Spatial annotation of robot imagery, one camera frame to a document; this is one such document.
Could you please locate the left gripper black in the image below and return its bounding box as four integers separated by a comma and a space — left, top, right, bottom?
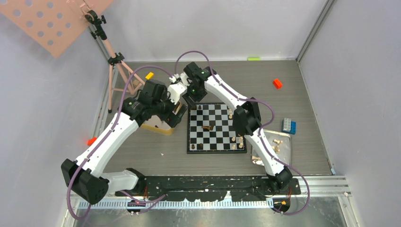
152, 88, 186, 127

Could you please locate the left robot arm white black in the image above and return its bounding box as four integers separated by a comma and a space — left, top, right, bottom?
61, 79, 187, 205

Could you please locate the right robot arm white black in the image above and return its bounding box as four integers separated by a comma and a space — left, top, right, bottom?
168, 62, 293, 194

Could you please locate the fallen dark piece on board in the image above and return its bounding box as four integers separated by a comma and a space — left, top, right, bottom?
202, 124, 215, 131

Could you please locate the pink perforated board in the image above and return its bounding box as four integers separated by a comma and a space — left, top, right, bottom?
0, 0, 113, 58

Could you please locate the gold-rimmed metal tin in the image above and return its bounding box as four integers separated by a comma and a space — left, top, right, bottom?
141, 115, 174, 136

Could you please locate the yellow block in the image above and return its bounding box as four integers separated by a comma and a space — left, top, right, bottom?
145, 72, 154, 80

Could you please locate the pink tripod stand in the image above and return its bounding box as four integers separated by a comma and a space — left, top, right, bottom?
85, 10, 145, 113

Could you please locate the black white chessboard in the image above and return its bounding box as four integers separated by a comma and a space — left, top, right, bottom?
187, 103, 247, 154

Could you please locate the red toy block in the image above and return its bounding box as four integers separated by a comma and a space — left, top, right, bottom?
273, 79, 283, 89

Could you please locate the silver tin lid tray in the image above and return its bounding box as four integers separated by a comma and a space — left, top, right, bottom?
247, 130, 292, 166

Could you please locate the blue toy brick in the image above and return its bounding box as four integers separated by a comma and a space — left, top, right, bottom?
281, 118, 297, 135

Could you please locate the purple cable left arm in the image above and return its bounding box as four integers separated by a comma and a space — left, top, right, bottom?
66, 65, 176, 220

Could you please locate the red clip on rail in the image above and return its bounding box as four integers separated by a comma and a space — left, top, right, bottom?
87, 137, 97, 146

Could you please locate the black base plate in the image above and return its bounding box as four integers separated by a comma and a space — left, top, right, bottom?
127, 175, 301, 202

